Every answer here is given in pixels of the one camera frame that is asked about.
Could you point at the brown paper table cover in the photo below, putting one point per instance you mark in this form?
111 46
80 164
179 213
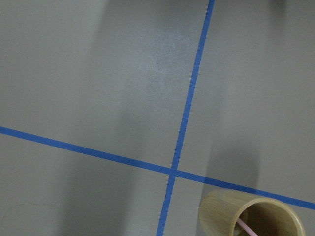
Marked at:
117 117

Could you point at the pink chopstick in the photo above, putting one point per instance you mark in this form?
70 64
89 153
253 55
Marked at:
245 227

